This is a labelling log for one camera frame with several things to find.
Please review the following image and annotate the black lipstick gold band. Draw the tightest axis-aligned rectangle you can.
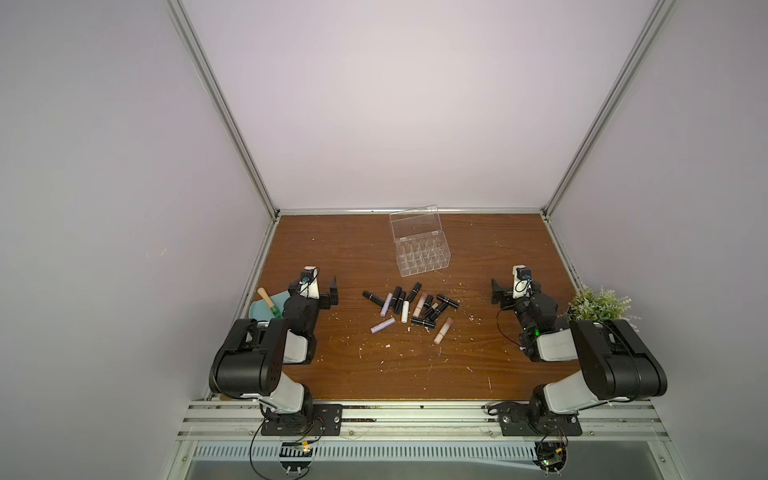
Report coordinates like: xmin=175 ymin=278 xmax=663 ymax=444
xmin=363 ymin=290 xmax=384 ymax=307

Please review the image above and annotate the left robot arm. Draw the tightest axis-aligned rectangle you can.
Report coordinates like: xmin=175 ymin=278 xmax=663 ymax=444
xmin=209 ymin=267 xmax=339 ymax=429

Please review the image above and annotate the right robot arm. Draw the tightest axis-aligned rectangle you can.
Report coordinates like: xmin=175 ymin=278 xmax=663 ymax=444
xmin=491 ymin=270 xmax=668 ymax=431

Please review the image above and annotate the clear acrylic lipstick organizer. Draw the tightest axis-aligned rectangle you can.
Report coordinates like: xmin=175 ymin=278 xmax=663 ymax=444
xmin=389 ymin=205 xmax=451 ymax=277

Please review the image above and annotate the black lipstick centre right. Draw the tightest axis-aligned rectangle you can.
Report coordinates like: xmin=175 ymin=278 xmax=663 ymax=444
xmin=428 ymin=302 xmax=449 ymax=322

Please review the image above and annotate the pink lipstick tube lower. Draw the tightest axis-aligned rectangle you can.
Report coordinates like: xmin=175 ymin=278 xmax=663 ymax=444
xmin=433 ymin=317 xmax=454 ymax=345

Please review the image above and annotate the pink lipstick tube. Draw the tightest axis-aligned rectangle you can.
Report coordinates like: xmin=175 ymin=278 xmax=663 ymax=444
xmin=433 ymin=317 xmax=454 ymax=345
xmin=412 ymin=293 xmax=428 ymax=319

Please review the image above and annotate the teal dustpan tray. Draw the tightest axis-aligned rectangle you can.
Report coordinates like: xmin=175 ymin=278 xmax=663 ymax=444
xmin=248 ymin=290 xmax=291 ymax=322

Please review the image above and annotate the white lipstick tube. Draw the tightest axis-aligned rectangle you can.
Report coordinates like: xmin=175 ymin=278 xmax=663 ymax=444
xmin=401 ymin=300 xmax=410 ymax=324

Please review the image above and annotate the black lipstick top middle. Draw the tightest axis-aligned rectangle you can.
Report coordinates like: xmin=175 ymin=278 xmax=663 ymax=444
xmin=407 ymin=282 xmax=422 ymax=302

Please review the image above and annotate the pink lipstick tube upper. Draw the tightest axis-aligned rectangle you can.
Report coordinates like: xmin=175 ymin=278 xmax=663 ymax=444
xmin=412 ymin=293 xmax=428 ymax=319

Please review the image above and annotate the green artificial plant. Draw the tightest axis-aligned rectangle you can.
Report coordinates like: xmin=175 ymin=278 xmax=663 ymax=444
xmin=566 ymin=287 xmax=632 ymax=323

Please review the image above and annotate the left controller board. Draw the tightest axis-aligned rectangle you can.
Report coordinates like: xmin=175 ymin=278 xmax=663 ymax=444
xmin=278 ymin=442 xmax=314 ymax=479

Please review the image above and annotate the controller board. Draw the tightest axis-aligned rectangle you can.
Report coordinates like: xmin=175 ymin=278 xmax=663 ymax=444
xmin=278 ymin=442 xmax=314 ymax=479
xmin=534 ymin=442 xmax=567 ymax=474

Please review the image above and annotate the right controller board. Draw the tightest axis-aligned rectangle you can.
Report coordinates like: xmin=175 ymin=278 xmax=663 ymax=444
xmin=534 ymin=442 xmax=567 ymax=474

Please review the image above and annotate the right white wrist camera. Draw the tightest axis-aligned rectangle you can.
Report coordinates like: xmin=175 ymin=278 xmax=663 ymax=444
xmin=512 ymin=265 xmax=533 ymax=299

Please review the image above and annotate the green rake wooden handle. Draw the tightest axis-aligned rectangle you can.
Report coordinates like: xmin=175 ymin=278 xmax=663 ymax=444
xmin=257 ymin=287 xmax=282 ymax=318

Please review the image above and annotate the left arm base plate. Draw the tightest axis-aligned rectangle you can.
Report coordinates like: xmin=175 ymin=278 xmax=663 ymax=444
xmin=260 ymin=404 xmax=343 ymax=437

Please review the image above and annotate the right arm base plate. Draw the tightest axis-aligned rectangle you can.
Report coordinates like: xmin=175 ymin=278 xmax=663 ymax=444
xmin=484 ymin=401 xmax=583 ymax=437

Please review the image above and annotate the aluminium front rail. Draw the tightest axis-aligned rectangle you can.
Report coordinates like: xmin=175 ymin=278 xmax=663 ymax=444
xmin=176 ymin=400 xmax=670 ymax=442

